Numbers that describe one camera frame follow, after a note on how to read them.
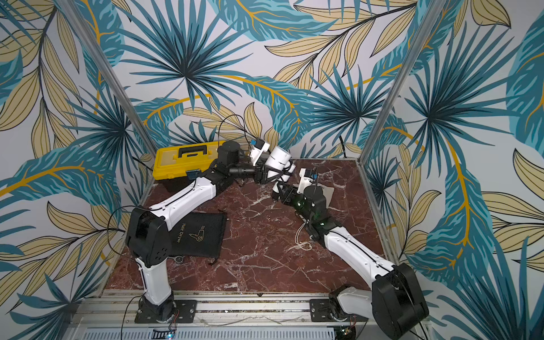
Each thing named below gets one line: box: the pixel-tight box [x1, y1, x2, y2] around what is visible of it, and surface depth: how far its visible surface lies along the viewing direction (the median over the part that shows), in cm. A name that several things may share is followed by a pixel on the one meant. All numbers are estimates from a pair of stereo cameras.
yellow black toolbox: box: [153, 140, 227, 193], surface depth 98 cm
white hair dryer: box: [264, 145, 297, 193], surface depth 74 cm
